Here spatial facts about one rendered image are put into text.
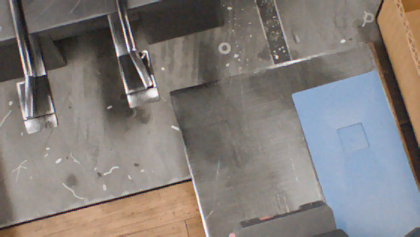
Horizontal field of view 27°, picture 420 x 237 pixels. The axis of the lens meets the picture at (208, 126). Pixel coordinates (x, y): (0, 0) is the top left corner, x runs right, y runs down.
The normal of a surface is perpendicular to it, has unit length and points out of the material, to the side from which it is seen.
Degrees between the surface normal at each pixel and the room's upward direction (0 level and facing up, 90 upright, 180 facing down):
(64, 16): 0
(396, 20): 90
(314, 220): 29
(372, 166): 0
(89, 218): 0
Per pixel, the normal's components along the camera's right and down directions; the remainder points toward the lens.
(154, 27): 0.25, 0.94
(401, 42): -0.97, 0.25
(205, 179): -0.04, -0.25
